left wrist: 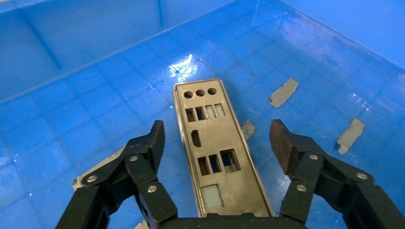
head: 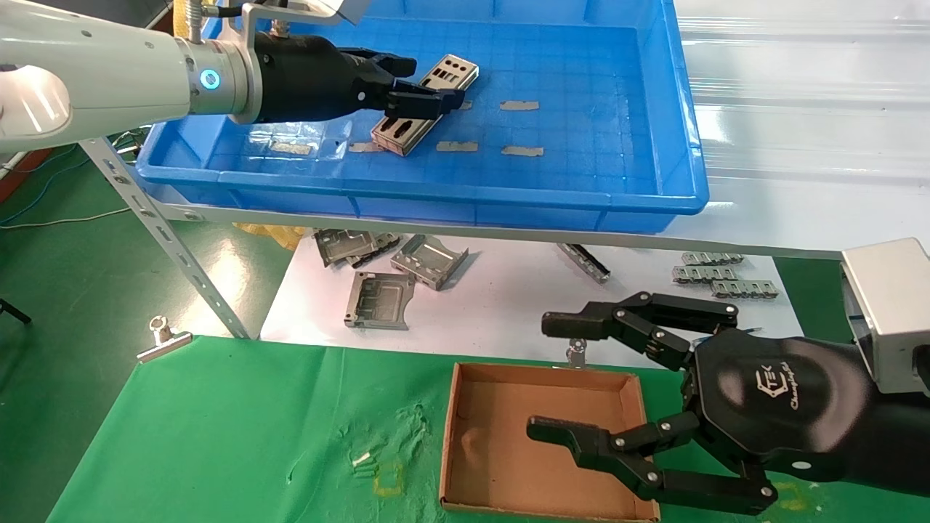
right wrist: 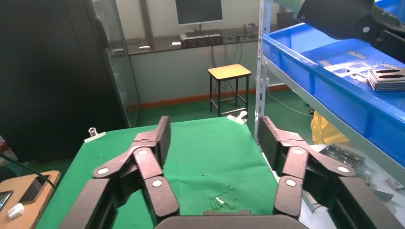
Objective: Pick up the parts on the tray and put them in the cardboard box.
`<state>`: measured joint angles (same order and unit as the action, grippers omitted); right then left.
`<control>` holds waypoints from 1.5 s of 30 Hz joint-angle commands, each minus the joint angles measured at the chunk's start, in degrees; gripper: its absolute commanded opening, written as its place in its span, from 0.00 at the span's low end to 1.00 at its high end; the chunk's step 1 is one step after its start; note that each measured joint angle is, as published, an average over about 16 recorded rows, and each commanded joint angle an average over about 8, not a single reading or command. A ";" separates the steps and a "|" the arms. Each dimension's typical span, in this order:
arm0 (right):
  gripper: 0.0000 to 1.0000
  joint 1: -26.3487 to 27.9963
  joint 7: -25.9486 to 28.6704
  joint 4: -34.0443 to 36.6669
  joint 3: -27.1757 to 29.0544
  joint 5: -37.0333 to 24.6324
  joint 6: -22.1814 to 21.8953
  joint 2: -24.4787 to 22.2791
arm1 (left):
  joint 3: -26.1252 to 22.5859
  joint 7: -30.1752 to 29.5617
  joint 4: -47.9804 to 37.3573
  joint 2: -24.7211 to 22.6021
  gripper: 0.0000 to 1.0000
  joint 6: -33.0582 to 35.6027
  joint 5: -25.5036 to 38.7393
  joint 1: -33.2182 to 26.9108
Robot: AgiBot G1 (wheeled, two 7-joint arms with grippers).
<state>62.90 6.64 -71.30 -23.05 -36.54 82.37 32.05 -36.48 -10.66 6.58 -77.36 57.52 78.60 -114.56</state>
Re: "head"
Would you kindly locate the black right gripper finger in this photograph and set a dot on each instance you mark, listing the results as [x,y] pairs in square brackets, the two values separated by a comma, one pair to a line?
[574,436]
[581,323]

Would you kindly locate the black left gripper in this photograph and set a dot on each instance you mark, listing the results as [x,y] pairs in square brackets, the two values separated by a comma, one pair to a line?
[305,80]

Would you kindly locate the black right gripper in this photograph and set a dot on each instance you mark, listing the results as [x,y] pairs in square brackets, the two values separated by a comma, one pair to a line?
[799,407]

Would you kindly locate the silver metal I/O shield plate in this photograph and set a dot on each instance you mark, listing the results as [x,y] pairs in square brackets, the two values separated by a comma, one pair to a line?
[450,70]

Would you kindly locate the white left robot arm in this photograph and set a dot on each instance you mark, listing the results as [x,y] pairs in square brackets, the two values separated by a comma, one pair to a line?
[109,73]

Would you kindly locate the brown cardboard box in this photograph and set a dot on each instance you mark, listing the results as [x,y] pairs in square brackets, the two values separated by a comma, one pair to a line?
[494,450]

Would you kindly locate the blue plastic tray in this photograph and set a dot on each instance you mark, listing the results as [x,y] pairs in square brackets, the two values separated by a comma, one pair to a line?
[581,87]

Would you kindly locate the silver binder clip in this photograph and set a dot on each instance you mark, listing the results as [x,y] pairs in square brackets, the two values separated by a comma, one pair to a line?
[577,354]
[163,343]

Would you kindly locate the narrow grey metal strip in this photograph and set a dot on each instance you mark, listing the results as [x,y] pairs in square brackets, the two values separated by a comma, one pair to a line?
[583,261]

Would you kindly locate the white paper sheet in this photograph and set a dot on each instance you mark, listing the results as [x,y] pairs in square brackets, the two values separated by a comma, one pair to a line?
[508,305]

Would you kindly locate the notched grey metal strip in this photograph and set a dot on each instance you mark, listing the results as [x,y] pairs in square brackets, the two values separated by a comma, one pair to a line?
[700,274]
[712,258]
[745,289]

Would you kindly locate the small white tape mark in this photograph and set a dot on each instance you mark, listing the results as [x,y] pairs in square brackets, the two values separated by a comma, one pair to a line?
[361,459]

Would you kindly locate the grey slotted shelf upright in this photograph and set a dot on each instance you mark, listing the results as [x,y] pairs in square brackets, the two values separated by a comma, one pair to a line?
[167,236]

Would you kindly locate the black tripod leg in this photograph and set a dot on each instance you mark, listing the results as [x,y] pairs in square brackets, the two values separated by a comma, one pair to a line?
[13,312]

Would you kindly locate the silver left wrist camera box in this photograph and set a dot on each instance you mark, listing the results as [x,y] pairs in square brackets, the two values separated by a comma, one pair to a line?
[349,7]

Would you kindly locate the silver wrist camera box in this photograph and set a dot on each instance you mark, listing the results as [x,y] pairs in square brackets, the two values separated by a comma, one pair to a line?
[349,7]
[886,312]

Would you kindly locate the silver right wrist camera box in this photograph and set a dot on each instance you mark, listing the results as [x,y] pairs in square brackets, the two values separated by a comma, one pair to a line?
[886,312]

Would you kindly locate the dark grey metal bracket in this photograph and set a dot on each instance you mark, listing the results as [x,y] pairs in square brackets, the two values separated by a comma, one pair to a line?
[383,243]

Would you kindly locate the folded grey metal bracket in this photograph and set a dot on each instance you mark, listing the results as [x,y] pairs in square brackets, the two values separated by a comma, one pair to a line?
[429,260]

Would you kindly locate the flat grey metal frame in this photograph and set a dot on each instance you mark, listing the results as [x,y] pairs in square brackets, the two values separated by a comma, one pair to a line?
[380,300]

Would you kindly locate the grey shelf rail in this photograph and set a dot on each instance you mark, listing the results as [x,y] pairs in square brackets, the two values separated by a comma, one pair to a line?
[211,214]

